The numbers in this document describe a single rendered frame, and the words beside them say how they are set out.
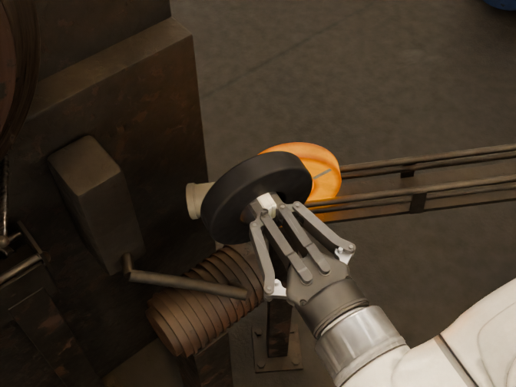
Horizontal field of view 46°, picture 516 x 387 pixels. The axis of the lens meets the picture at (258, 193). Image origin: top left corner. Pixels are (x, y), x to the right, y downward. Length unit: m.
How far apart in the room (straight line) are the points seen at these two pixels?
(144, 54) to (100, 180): 0.20
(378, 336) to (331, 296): 0.07
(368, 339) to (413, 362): 0.05
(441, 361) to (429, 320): 1.04
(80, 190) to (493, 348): 0.57
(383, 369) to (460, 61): 1.80
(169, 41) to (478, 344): 0.62
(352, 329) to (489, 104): 1.63
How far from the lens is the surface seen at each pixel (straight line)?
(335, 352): 0.67
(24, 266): 0.94
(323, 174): 0.94
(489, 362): 0.63
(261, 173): 0.73
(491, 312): 0.65
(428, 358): 0.65
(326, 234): 0.75
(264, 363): 1.56
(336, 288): 0.69
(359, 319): 0.67
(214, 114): 2.05
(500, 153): 1.09
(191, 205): 0.97
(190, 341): 1.06
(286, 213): 0.76
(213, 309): 1.07
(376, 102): 2.12
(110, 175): 0.89
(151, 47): 0.95
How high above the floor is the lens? 1.48
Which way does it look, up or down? 54 degrees down
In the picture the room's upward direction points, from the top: straight up
